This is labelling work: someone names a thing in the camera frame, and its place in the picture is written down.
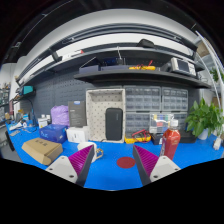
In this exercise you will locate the red drink bottle white cap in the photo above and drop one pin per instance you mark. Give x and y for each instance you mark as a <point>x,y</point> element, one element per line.
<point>170,141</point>

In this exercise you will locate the teal box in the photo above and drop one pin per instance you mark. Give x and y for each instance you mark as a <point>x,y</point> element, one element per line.
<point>28,90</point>

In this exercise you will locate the blue carton box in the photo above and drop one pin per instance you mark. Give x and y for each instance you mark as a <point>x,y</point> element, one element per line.
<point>52,133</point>

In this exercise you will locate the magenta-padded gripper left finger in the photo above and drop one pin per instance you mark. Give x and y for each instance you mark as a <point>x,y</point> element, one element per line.
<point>63,168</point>

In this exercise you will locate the beige dotted storage tray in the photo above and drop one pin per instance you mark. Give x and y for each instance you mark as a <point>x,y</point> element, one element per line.
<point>96,113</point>

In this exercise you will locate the clear organizer box colourful parts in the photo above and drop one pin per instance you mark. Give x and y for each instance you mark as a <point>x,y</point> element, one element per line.
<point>160,123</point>

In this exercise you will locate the black wall shelf unit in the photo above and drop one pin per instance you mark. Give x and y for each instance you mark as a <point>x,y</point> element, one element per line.
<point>133,76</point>

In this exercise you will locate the small black box white label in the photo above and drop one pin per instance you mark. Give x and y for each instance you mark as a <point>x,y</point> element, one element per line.
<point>156,139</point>

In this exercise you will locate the black rounded case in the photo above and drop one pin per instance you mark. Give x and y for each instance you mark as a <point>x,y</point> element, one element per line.
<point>114,124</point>

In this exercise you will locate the black flat case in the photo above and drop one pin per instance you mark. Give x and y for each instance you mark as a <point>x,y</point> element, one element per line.
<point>187,137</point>

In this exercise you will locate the white metal rack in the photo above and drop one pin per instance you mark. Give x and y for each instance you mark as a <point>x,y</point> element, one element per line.
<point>208,53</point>

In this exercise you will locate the dark grey carton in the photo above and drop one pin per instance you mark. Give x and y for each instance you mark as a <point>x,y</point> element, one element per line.
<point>77,115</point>

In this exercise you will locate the grey small-parts drawer cabinet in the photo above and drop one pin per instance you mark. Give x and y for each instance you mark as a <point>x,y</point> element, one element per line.
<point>180,120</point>
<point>175,99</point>
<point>142,98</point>
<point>136,121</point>

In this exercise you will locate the brown cardboard box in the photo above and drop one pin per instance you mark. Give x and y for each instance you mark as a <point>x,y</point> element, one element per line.
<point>41,150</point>

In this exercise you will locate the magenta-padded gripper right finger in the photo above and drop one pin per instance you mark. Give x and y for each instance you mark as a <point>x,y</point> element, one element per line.
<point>161,166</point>

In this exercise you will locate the yellow multimeter with red leads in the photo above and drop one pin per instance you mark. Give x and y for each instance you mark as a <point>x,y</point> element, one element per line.
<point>136,139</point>

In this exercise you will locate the green potted plant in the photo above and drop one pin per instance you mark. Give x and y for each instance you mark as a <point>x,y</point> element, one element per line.
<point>203,116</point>

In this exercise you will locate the small white charger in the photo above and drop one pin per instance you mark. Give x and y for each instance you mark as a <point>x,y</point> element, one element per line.
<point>217,143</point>

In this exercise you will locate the white carton box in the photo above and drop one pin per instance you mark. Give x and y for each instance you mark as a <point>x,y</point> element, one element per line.
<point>77,135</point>

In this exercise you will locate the flat round red coaster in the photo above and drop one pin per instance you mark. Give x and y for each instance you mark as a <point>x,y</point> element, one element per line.
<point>126,162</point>

